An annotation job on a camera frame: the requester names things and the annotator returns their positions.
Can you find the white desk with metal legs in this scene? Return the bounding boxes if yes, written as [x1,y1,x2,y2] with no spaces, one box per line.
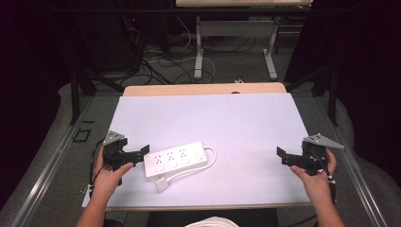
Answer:
[175,0,314,81]

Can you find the white power strip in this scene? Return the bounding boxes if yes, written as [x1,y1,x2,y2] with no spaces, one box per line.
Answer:
[143,140,209,180]

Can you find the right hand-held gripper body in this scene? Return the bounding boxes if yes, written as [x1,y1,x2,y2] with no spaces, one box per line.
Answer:
[300,132,345,176]

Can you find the black equipment rack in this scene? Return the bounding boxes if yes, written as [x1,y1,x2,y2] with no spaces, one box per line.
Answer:
[77,13,147,75]

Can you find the white table mat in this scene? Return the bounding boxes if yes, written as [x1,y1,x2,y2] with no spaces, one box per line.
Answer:
[82,92,312,210]

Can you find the white power plug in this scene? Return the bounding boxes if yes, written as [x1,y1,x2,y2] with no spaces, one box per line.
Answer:
[153,176,170,193]

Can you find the person's right hand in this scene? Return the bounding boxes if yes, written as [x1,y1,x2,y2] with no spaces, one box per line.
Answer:
[289,148,339,204]

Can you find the black metal stand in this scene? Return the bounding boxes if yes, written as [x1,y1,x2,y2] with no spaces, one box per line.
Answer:
[284,61,339,128]
[69,61,126,126]

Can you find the person's white clothing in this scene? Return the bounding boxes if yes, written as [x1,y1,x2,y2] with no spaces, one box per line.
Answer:
[184,216,239,227]

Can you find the aluminium floor rail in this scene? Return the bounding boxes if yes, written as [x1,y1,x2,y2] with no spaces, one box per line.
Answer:
[9,95,96,227]
[313,96,381,227]

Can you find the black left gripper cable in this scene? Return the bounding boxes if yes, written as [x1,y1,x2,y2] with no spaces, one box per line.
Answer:
[89,139,106,190]

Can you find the white power strip cable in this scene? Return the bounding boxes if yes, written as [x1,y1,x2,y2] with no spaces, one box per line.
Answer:
[164,145,218,184]

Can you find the white floor cable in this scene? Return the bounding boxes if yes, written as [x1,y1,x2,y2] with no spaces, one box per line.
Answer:
[147,16,218,85]

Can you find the person's left hand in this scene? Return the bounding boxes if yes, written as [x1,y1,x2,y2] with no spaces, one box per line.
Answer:
[91,147,135,202]

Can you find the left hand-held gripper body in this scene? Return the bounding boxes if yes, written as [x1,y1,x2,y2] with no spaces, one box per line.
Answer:
[102,131,140,173]

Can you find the wooden table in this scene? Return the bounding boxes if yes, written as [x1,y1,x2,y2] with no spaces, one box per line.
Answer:
[122,81,288,97]

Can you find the black floor cables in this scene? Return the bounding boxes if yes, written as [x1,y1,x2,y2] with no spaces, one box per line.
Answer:
[119,34,258,86]

